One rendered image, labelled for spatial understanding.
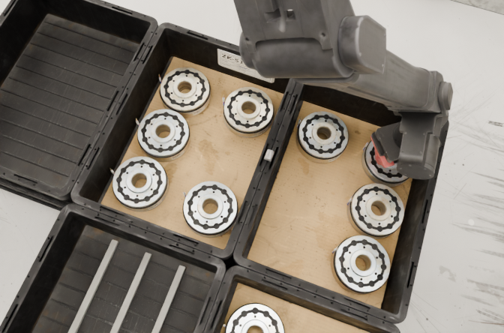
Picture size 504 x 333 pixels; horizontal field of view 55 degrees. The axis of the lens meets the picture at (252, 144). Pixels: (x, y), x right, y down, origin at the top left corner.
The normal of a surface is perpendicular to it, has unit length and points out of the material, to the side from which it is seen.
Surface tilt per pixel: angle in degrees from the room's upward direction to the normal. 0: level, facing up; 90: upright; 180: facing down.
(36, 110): 0
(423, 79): 48
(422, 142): 31
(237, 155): 0
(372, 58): 59
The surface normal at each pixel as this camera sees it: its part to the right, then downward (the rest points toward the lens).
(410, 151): -0.47, -0.40
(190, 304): 0.04, -0.37
